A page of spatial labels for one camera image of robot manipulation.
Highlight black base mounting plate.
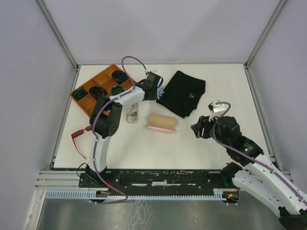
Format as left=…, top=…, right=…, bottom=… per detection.
left=77, top=169, right=238, bottom=196

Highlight black folded cloth pouch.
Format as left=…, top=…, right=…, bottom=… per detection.
left=156, top=70, right=206, bottom=118

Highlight right aluminium frame post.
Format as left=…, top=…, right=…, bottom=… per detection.
left=244, top=0, right=288, bottom=69

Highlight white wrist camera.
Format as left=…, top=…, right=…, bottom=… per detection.
left=208, top=101, right=227, bottom=121
left=144, top=69, right=157, bottom=75

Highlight rolled black belt middle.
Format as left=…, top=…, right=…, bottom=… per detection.
left=89, top=86, right=108, bottom=100

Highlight light blue cloth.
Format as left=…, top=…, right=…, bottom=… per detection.
left=157, top=84, right=164, bottom=100

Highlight white slotted cable duct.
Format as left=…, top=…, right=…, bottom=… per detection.
left=45, top=187, right=237, bottom=200

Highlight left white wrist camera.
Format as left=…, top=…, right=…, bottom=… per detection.
left=144, top=69, right=157, bottom=75

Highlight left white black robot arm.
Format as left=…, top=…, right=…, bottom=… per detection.
left=85, top=72, right=163, bottom=187

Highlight red sunglasses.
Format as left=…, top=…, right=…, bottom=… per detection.
left=71, top=125, right=92, bottom=159

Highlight rolled black belt top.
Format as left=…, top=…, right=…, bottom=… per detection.
left=111, top=70, right=128, bottom=84

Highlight wooden compartment tray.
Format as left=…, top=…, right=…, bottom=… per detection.
left=70, top=64, right=132, bottom=117

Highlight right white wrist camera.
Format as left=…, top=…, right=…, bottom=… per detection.
left=208, top=101, right=227, bottom=121

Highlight rolled blue yellow belt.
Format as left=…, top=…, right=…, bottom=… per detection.
left=111, top=85, right=125, bottom=96

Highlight marble pattern glasses case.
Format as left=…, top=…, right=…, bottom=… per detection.
left=126, top=103, right=139, bottom=124

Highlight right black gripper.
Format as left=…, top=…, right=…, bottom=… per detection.
left=190, top=112, right=230, bottom=149

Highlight pink glasses case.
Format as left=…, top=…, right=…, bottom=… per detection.
left=146, top=114, right=178, bottom=132

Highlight aluminium frame post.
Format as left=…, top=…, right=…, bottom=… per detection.
left=244, top=0, right=288, bottom=69
left=35, top=0, right=81, bottom=70

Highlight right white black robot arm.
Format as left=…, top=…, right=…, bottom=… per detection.
left=191, top=116, right=307, bottom=230

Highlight rolled green black belt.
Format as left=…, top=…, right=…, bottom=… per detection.
left=72, top=87, right=88, bottom=102

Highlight left aluminium frame post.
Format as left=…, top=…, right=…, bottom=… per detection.
left=35, top=0, right=81, bottom=70

